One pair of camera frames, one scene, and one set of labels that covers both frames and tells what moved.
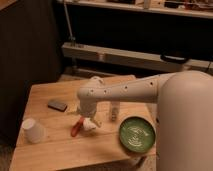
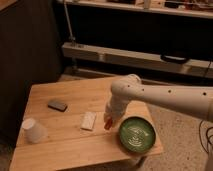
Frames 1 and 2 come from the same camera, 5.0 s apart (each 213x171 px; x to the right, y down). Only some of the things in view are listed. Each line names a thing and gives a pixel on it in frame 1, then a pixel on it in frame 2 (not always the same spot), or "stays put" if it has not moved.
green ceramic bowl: [137, 134] stays put
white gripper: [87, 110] → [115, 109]
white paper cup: [35, 132] stays put
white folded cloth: [88, 124] stays put
